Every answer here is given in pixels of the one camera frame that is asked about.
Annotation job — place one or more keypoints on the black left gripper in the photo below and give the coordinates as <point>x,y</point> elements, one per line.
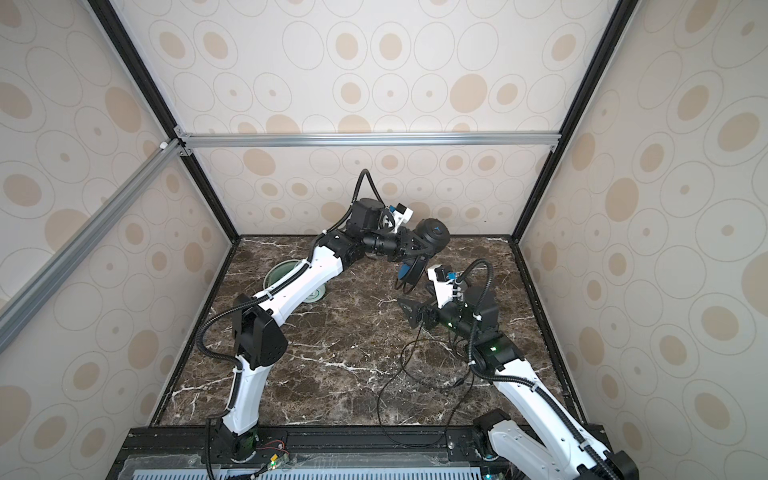
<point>401,246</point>

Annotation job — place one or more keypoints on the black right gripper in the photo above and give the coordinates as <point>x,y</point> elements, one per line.
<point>430,309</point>

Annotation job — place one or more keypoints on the black blue headphones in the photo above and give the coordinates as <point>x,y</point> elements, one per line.
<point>429,238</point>

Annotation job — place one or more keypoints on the mint green headphones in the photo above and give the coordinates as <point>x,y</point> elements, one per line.
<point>296,279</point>

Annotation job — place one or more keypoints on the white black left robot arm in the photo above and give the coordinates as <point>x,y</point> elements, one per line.
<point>249,335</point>

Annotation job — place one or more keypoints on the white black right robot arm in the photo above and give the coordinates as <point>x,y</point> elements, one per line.
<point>556,446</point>

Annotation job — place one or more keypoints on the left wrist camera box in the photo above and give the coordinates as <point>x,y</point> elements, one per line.
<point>397,216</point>

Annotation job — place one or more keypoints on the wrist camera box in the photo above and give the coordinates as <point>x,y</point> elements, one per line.
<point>397,216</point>
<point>443,279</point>

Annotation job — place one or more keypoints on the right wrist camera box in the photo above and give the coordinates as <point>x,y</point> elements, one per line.
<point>443,279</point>

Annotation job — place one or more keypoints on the silver aluminium back rail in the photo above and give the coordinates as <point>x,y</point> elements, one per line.
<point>380,139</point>

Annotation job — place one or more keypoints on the silver aluminium rail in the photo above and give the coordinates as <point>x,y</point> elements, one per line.
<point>23,307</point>
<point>380,139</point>

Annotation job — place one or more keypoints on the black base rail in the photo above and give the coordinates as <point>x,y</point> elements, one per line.
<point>313,452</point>

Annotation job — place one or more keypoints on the black vertical frame post right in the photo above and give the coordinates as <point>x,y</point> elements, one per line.
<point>606,47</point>

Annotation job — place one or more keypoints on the black vertical frame post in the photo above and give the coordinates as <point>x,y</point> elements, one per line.
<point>118,36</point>
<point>606,47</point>

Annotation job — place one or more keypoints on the black vertical frame post left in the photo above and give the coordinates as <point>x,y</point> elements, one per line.
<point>118,36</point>

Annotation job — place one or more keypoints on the silver aluminium left rail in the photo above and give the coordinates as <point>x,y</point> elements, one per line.
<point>23,307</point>

